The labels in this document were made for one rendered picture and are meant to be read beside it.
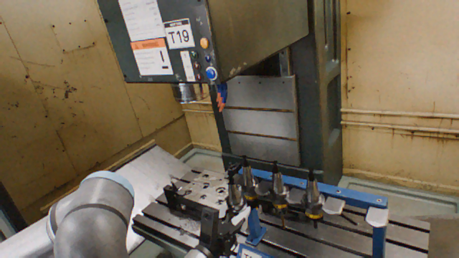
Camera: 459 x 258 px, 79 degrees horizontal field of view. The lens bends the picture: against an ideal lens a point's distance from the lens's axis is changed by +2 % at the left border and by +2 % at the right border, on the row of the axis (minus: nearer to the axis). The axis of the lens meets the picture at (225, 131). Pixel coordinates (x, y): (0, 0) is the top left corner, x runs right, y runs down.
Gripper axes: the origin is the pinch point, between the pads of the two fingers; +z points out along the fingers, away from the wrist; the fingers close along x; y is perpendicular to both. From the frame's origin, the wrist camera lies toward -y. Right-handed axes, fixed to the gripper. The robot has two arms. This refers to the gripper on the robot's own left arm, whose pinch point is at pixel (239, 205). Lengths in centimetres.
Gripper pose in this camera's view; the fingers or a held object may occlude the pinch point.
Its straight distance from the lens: 92.2
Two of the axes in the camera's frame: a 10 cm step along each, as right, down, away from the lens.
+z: 5.6, -4.6, 6.9
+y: 1.9, 8.8, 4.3
